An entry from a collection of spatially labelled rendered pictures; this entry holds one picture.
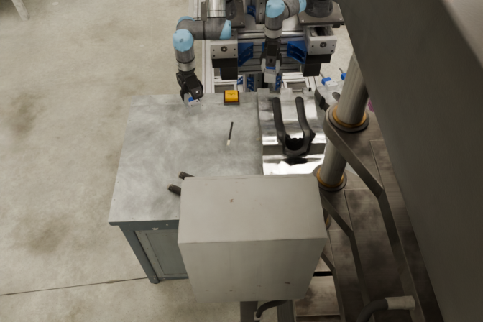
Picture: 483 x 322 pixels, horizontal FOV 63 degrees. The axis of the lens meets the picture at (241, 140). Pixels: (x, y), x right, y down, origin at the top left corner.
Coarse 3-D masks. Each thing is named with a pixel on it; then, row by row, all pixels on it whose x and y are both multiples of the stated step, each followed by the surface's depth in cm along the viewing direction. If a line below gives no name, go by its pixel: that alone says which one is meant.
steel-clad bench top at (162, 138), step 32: (160, 96) 197; (256, 96) 196; (128, 128) 184; (160, 128) 184; (192, 128) 184; (224, 128) 184; (256, 128) 184; (128, 160) 172; (160, 160) 172; (192, 160) 172; (224, 160) 172; (256, 160) 172; (128, 192) 162; (160, 192) 162
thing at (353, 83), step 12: (348, 72) 78; (360, 72) 75; (348, 84) 79; (360, 84) 77; (348, 96) 81; (360, 96) 80; (348, 108) 83; (360, 108) 82; (348, 120) 86; (360, 120) 86; (324, 156) 101; (336, 156) 96; (324, 168) 103; (336, 168) 100; (324, 180) 106; (336, 180) 105; (324, 216) 121
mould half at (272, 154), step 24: (264, 96) 184; (288, 96) 184; (312, 96) 184; (264, 120) 176; (288, 120) 175; (312, 120) 175; (264, 144) 161; (312, 144) 162; (264, 168) 162; (288, 168) 162; (312, 168) 162
